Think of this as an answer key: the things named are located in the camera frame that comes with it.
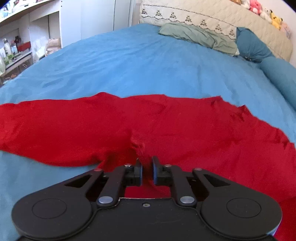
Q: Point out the cream quilted headboard cover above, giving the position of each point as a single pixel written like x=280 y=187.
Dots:
x=222 y=17

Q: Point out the white wardrobe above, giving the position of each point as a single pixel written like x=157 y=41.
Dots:
x=83 y=19

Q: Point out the white shelf unit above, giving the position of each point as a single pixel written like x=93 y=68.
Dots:
x=36 y=22

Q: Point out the pink plush toy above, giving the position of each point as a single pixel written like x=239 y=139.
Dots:
x=255 y=7

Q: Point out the teal rolled duvet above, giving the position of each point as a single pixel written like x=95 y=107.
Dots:
x=282 y=75

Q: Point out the white bottle on shelf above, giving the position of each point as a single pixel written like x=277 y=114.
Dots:
x=7 y=47

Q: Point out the red box on shelf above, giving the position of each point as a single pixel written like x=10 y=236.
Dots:
x=24 y=46

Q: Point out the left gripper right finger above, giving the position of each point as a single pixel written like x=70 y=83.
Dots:
x=222 y=209

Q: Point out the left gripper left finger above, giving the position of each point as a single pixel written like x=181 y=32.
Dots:
x=62 y=210

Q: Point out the teal pillow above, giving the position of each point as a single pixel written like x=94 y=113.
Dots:
x=250 y=46

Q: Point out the red knit sweater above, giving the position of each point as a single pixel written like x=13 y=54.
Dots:
x=45 y=141

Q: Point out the green pillow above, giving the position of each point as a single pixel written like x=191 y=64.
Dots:
x=203 y=37

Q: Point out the yellow plush toy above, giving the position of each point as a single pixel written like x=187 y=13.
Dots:
x=275 y=20

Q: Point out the blue bed sheet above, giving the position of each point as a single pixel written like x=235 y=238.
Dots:
x=139 y=61

